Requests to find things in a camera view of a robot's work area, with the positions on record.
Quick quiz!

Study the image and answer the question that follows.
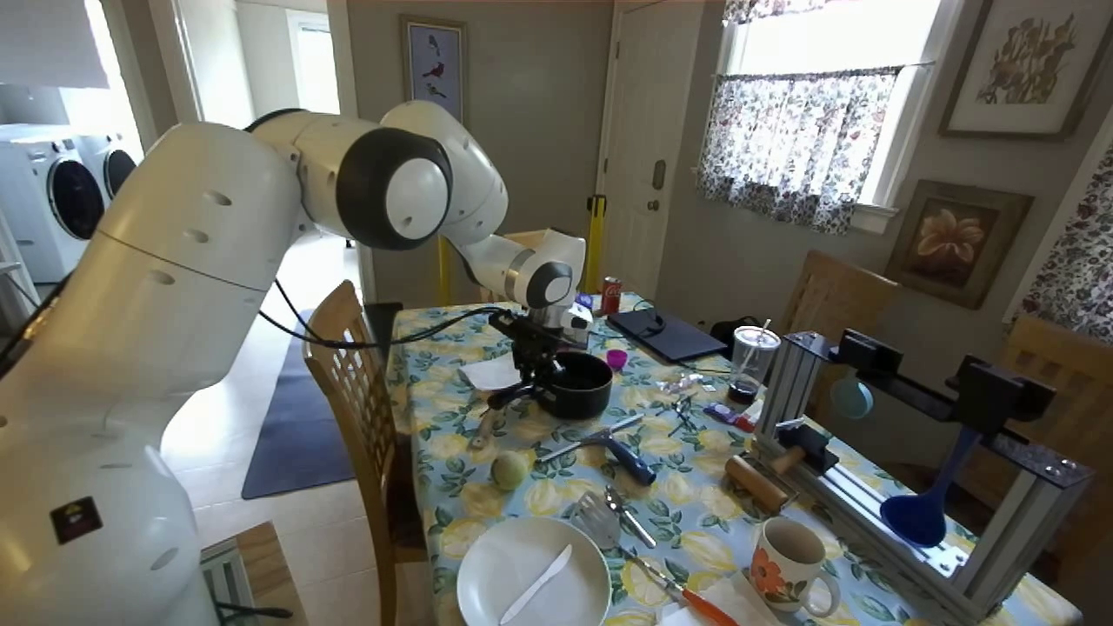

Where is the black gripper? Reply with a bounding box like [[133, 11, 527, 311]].
[[491, 303, 572, 392]]

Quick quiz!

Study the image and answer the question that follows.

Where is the black pot with handle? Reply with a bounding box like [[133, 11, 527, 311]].
[[482, 349, 615, 426]]

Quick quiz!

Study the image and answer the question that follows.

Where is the white paper towel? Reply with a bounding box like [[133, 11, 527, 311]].
[[458, 351, 527, 398]]

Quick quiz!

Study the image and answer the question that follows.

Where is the green ball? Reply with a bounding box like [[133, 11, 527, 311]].
[[488, 448, 532, 499]]

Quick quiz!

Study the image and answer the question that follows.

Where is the black tablet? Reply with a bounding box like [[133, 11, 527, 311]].
[[605, 306, 732, 365]]

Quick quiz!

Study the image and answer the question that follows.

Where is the yellow bottle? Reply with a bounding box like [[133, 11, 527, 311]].
[[582, 193, 611, 295]]

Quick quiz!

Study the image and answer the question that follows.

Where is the silver foil wrapper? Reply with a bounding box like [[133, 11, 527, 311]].
[[657, 365, 711, 392]]

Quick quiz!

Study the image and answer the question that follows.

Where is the silver metal utensil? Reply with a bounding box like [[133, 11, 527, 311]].
[[601, 484, 665, 552]]

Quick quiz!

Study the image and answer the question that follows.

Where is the wooden lattice back chair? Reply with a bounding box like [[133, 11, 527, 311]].
[[303, 278, 426, 626]]

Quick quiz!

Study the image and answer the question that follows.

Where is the lemon print tablecloth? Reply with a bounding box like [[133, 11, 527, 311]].
[[387, 295, 1088, 626]]

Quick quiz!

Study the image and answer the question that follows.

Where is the colourful snack packet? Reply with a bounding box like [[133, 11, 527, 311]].
[[703, 390, 765, 435]]

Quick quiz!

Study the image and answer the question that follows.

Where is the white plate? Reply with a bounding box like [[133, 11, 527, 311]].
[[451, 514, 615, 626]]

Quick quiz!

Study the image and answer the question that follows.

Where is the clear plastic cup with straw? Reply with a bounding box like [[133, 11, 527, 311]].
[[728, 317, 786, 402]]

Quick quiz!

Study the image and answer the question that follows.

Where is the white plastic knife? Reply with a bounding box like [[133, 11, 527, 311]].
[[497, 540, 577, 626]]

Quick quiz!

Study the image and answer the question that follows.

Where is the wooden block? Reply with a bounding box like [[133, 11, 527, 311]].
[[721, 452, 791, 517]]

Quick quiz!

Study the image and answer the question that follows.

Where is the blue floor rug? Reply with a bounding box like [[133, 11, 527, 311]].
[[238, 336, 358, 503]]

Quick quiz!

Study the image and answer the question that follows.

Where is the white door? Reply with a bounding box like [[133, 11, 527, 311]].
[[592, 0, 731, 306]]

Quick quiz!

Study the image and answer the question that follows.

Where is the white napkin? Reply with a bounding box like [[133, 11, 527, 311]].
[[653, 572, 772, 626]]

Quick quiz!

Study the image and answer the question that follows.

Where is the wooden dining chair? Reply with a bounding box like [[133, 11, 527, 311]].
[[774, 248, 903, 351], [999, 314, 1113, 609]]

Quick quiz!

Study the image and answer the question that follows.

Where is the teal ball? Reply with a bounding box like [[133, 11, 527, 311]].
[[826, 369, 878, 426]]

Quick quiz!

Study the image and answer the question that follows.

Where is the framed bird picture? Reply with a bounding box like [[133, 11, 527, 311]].
[[396, 11, 471, 124]]

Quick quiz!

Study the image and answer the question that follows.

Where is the floral white mug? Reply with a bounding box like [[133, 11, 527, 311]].
[[745, 514, 840, 620]]

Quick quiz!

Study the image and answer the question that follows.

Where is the floral cafe curtain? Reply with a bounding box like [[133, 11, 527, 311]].
[[694, 67, 903, 234]]

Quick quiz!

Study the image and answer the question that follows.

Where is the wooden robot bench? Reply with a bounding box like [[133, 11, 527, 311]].
[[199, 517, 308, 626]]

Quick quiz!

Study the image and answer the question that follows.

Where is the blue ladle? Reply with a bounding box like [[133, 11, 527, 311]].
[[875, 426, 984, 550]]

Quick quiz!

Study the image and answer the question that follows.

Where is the floral window valance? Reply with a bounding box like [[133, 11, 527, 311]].
[[717, 0, 840, 31]]

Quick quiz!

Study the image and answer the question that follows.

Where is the framed flower picture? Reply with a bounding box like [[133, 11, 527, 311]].
[[883, 177, 1036, 314]]

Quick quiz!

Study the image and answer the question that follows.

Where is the white washing machine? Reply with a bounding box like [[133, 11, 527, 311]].
[[81, 128, 143, 203], [0, 135, 110, 290]]

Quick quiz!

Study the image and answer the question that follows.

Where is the framed coral picture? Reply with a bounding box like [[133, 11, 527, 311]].
[[934, 0, 1113, 143]]

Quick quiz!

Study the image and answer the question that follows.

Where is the silver squeegee blue handle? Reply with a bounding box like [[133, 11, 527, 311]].
[[532, 409, 665, 492]]

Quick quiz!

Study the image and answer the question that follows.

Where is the slotted spatula orange handle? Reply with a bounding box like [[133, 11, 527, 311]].
[[563, 492, 740, 626]]

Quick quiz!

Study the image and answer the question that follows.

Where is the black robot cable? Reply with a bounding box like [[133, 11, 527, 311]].
[[252, 274, 516, 354]]

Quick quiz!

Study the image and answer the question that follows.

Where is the black brush wooden handle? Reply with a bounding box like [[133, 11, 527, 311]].
[[772, 416, 840, 478]]

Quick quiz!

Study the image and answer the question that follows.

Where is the aluminium profile frame rack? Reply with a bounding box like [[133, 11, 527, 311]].
[[751, 327, 1099, 626]]

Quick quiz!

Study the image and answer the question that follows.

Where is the floral patterned wall hanging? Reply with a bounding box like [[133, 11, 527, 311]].
[[1014, 111, 1113, 349]]

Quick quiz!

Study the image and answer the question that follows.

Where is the white wall cabinet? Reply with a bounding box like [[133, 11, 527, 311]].
[[0, 0, 114, 94]]

